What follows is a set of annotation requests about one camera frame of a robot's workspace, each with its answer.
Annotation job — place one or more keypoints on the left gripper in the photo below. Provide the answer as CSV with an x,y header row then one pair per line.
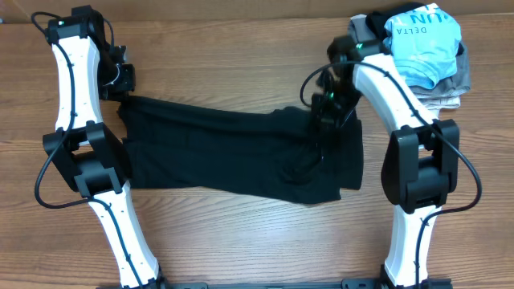
x,y
128,84

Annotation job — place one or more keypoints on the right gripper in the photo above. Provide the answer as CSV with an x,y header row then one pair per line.
x,y
327,120

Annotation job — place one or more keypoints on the black t-shirt with logo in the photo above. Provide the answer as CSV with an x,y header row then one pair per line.
x,y
279,155

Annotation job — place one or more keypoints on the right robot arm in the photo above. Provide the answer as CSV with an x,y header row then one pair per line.
x,y
420,166

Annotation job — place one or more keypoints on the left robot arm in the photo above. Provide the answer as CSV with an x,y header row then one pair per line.
x,y
89,157

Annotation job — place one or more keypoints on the grey folded garment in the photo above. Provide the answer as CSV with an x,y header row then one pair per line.
x,y
463,70

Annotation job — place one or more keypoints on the beige folded garment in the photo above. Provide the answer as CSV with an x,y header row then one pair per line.
x,y
437,102

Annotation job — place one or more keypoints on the black folded garment in pile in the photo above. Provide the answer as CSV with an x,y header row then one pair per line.
x,y
379,22

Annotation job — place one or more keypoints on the light blue folded shirt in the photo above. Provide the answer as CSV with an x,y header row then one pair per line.
x,y
425,73

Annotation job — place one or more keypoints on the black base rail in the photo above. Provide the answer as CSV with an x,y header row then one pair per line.
x,y
265,286

